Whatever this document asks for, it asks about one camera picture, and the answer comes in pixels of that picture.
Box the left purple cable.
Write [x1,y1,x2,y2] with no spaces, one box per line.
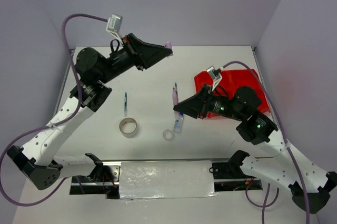
[0,13,109,207]

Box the blue pen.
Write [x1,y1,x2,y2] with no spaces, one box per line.
[174,82,178,98]
[124,92,127,117]

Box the right blue pen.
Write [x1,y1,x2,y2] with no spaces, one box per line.
[174,82,178,98]

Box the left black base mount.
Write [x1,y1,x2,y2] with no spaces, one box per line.
[85,153,121,199]

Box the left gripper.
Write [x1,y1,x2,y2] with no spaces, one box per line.
[98,33,172,84]

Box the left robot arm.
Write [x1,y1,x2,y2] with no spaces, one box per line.
[7,33,173,190]

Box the small clear tape roll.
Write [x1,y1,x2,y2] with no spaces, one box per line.
[163,129,175,141]

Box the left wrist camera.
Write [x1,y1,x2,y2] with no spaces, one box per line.
[106,14,123,39]

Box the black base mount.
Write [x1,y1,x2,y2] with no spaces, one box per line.
[85,153,121,199]
[209,162,262,192]

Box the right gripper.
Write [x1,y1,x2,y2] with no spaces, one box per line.
[173,83,245,120]

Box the blue spray bottle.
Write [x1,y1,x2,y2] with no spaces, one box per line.
[173,113,184,134]

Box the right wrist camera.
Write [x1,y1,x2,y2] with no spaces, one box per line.
[206,66,224,91]

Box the purple highlighter cap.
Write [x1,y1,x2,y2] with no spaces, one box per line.
[165,42,172,49]

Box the left blue pen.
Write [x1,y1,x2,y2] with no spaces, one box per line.
[124,92,127,117]

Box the white foil panel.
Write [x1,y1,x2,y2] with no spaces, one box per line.
[119,160,216,199]

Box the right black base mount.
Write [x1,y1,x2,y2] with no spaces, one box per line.
[209,162,262,192]

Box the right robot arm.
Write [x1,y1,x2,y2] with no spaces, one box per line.
[173,85,336,214]

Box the large tape roll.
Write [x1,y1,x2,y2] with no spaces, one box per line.
[118,117,138,138]

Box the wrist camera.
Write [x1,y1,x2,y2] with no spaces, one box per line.
[106,14,123,39]
[206,66,224,91]

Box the pink highlighter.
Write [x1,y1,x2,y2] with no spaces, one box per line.
[172,88,179,119]

